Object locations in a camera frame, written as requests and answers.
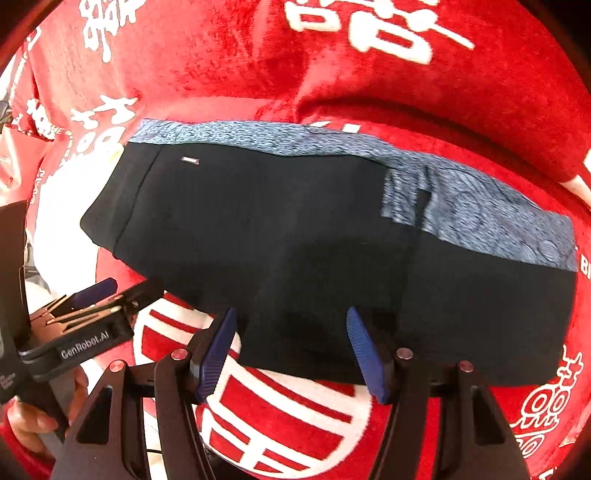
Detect cream white cloth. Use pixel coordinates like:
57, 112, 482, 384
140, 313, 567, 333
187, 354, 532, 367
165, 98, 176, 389
25, 146, 123, 312

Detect dark navy pants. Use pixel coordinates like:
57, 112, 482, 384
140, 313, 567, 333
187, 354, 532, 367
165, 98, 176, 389
80, 120, 577, 386

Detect red blanket white characters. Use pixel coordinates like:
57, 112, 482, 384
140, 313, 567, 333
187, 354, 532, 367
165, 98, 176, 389
1, 1, 590, 479

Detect person's left hand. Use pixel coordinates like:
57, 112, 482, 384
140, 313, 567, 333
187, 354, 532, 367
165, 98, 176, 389
7, 366, 89, 459

